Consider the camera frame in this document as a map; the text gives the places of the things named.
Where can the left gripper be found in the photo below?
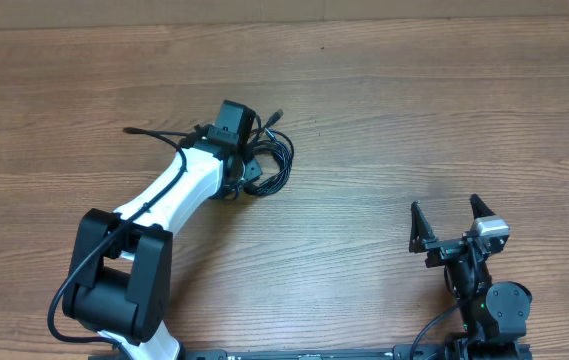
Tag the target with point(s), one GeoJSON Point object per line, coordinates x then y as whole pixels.
{"type": "Point", "coordinates": [252, 171]}

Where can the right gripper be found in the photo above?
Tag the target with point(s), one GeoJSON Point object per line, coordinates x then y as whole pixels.
{"type": "Point", "coordinates": [443, 250]}

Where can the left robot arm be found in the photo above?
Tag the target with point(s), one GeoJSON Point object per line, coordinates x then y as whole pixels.
{"type": "Point", "coordinates": [118, 284]}

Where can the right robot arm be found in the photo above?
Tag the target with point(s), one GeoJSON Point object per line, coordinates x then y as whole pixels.
{"type": "Point", "coordinates": [493, 314]}

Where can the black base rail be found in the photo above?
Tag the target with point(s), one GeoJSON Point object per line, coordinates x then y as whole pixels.
{"type": "Point", "coordinates": [397, 352]}

